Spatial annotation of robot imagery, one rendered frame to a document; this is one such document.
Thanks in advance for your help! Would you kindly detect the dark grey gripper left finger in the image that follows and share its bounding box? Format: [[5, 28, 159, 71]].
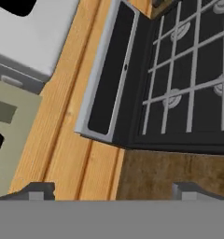
[[0, 181, 56, 202]]

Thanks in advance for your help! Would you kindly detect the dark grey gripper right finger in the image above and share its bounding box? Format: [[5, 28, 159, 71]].
[[172, 181, 224, 202]]

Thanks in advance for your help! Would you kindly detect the light wooden cupboard front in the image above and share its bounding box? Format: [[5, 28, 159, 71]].
[[7, 0, 153, 202]]

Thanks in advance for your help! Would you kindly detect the olive grey panel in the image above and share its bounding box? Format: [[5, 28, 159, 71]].
[[0, 77, 44, 200]]

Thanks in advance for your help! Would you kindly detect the black hob with grey grates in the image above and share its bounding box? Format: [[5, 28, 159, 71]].
[[112, 0, 224, 156]]

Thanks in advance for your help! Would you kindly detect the silver oven door, black window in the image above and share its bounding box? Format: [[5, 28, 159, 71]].
[[74, 0, 141, 144]]

